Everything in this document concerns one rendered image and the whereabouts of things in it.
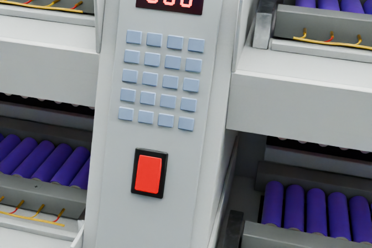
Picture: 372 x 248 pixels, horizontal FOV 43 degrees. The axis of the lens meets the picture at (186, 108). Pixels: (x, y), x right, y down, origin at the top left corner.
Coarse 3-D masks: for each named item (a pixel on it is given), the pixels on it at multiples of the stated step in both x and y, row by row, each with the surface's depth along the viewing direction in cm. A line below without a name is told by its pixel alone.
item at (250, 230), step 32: (288, 160) 49; (320, 160) 48; (352, 160) 48; (224, 192) 41; (256, 192) 49; (288, 192) 46; (320, 192) 46; (352, 192) 46; (224, 224) 44; (256, 224) 41; (288, 224) 42; (320, 224) 42; (352, 224) 43
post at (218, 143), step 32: (224, 0) 31; (224, 32) 32; (224, 64) 32; (96, 96) 34; (224, 96) 32; (96, 128) 34; (224, 128) 34; (96, 160) 35; (224, 160) 38; (96, 192) 35; (96, 224) 35
